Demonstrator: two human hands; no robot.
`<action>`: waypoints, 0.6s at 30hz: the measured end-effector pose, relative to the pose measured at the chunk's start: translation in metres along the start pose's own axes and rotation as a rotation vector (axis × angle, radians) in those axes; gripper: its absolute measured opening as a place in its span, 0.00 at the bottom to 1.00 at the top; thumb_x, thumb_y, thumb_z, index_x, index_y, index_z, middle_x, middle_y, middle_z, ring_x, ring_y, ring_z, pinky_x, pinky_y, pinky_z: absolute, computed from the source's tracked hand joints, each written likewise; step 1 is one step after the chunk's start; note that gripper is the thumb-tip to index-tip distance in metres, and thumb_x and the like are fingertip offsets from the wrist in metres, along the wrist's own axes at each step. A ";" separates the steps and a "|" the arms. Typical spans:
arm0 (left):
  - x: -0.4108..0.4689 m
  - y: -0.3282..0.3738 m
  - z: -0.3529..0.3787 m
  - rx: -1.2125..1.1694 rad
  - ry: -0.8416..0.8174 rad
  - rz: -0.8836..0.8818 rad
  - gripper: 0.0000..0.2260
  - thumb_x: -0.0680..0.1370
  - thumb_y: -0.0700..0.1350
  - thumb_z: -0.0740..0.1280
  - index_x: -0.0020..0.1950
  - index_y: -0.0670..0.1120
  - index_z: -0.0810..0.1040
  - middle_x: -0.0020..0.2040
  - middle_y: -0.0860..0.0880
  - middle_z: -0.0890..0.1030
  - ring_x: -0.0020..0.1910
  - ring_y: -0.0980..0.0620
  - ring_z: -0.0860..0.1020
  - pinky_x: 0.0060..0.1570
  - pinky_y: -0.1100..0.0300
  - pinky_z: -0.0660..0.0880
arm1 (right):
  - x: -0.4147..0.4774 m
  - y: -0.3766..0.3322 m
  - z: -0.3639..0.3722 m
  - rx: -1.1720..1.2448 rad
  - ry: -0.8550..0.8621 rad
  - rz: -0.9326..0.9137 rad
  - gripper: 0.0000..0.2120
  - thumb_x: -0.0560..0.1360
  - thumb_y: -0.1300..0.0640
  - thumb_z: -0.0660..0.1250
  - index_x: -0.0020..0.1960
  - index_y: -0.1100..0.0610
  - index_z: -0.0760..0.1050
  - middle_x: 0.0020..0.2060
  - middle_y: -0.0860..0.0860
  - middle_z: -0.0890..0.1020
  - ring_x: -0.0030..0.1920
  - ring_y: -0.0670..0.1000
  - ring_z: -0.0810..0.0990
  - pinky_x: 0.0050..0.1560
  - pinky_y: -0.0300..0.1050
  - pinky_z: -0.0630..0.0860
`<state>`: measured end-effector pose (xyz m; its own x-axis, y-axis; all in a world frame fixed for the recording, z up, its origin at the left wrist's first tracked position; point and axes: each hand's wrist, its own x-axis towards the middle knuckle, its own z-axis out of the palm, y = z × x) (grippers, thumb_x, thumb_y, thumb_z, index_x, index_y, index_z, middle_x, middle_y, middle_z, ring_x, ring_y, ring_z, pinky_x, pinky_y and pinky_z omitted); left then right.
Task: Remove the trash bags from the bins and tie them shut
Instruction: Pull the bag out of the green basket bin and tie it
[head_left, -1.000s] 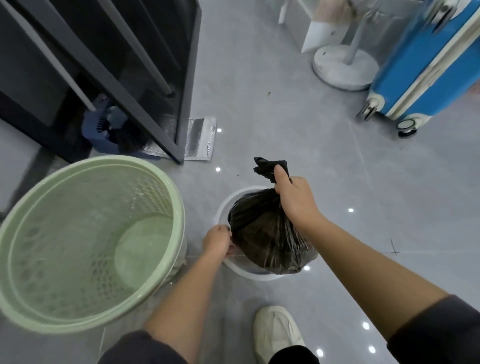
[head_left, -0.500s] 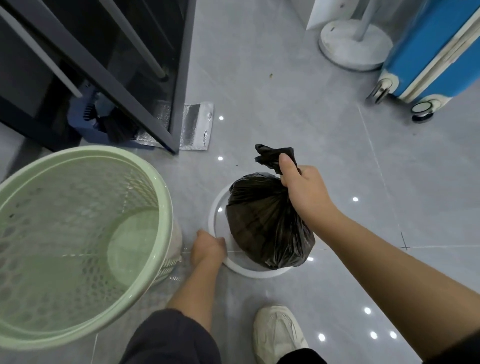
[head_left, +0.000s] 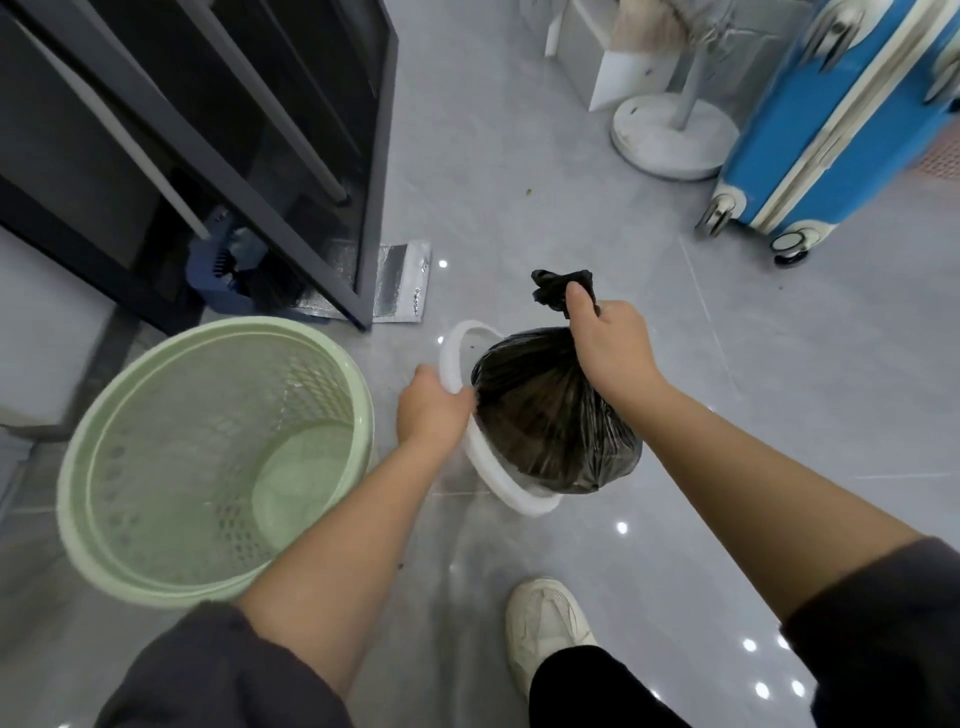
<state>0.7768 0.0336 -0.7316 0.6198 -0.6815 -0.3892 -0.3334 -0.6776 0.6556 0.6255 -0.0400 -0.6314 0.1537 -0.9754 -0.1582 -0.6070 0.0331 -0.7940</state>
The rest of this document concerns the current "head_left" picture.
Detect person's left forearm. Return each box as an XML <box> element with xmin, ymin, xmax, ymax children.
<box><xmin>235</xmin><ymin>436</ymin><xmax>445</xmax><ymax>699</ymax></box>

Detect person's grey right sleeve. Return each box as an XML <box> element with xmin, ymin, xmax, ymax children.
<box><xmin>780</xmin><ymin>536</ymin><xmax>960</xmax><ymax>728</ymax></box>

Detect black metal shelf frame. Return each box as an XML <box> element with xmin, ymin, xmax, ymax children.
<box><xmin>0</xmin><ymin>0</ymin><xmax>399</xmax><ymax>336</ymax></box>

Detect black garbage bag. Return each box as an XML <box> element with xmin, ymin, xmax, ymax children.
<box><xmin>470</xmin><ymin>269</ymin><xmax>645</xmax><ymax>496</ymax></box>

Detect blue dustpan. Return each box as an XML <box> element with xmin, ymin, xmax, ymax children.
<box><xmin>184</xmin><ymin>207</ymin><xmax>307</xmax><ymax>316</ymax></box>

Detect person's left hand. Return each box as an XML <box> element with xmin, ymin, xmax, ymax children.
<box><xmin>396</xmin><ymin>364</ymin><xmax>478</xmax><ymax>451</ymax></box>

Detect person's right hand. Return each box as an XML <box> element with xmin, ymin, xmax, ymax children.
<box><xmin>564</xmin><ymin>281</ymin><xmax>669</xmax><ymax>410</ymax></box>

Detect person's grey left sleeve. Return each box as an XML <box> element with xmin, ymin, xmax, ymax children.
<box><xmin>94</xmin><ymin>601</ymin><xmax>355</xmax><ymax>728</ymax></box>

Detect blue suitcase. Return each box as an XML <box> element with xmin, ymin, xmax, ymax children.
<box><xmin>696</xmin><ymin>0</ymin><xmax>960</xmax><ymax>268</ymax></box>

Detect person's black trouser leg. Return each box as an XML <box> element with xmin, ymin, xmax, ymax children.
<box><xmin>528</xmin><ymin>645</ymin><xmax>693</xmax><ymax>728</ymax></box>

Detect person's white shoe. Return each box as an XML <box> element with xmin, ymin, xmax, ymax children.
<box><xmin>504</xmin><ymin>576</ymin><xmax>599</xmax><ymax>699</ymax></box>

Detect person's grey sleeve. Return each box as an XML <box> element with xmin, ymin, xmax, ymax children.
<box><xmin>94</xmin><ymin>601</ymin><xmax>355</xmax><ymax>728</ymax></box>
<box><xmin>780</xmin><ymin>536</ymin><xmax>960</xmax><ymax>728</ymax></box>

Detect person's right forearm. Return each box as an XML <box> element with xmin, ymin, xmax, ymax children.
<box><xmin>628</xmin><ymin>375</ymin><xmax>925</xmax><ymax>621</ymax></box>

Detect green plastic waste basket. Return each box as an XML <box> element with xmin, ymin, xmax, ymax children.
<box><xmin>57</xmin><ymin>315</ymin><xmax>376</xmax><ymax>610</ymax></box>

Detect white plastic waste basket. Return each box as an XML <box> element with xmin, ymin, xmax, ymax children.
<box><xmin>438</xmin><ymin>320</ymin><xmax>564</xmax><ymax>519</ymax></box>

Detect silver padded envelope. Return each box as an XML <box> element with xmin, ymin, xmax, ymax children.
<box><xmin>294</xmin><ymin>239</ymin><xmax>433</xmax><ymax>324</ymax></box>

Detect white standing fan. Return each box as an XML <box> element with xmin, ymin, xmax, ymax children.
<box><xmin>610</xmin><ymin>0</ymin><xmax>741</xmax><ymax>182</ymax></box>

